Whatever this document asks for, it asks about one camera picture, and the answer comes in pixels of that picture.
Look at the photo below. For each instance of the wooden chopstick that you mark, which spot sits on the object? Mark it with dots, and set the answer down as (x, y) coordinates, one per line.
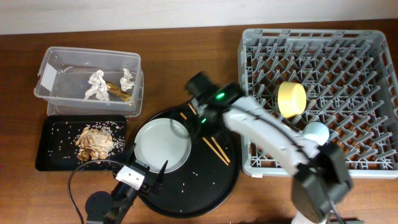
(219, 149)
(224, 159)

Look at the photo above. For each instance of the blue plastic cup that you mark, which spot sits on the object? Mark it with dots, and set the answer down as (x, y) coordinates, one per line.
(317, 132)

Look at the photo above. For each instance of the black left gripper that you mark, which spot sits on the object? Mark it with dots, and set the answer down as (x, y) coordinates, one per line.
(157, 185)

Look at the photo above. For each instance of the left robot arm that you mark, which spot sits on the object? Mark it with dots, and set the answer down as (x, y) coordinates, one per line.
(102, 207)

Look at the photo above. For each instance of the black rectangular tray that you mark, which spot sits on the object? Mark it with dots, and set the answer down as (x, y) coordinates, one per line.
(57, 148)

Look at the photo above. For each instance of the clear plastic bin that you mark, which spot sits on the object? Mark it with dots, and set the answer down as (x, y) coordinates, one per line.
(64, 79)

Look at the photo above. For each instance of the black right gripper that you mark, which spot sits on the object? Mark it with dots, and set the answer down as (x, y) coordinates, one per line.
(201, 124)

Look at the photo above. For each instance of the round black tray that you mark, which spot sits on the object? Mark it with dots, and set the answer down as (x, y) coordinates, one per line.
(203, 182)

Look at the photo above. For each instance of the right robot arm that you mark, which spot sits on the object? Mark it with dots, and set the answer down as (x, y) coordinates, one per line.
(320, 178)

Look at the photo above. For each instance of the food scraps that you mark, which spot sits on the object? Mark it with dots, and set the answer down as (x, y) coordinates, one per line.
(94, 145)

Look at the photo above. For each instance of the white napkin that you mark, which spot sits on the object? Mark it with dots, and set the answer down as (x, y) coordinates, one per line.
(126, 81)
(98, 87)

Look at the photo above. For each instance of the grey dishwasher rack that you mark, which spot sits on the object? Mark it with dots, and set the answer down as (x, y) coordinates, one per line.
(350, 83)

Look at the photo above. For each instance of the white round plate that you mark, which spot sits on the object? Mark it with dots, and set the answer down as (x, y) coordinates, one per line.
(163, 142)

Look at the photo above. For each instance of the yellow bowl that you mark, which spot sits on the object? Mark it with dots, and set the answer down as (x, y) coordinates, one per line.
(291, 99)

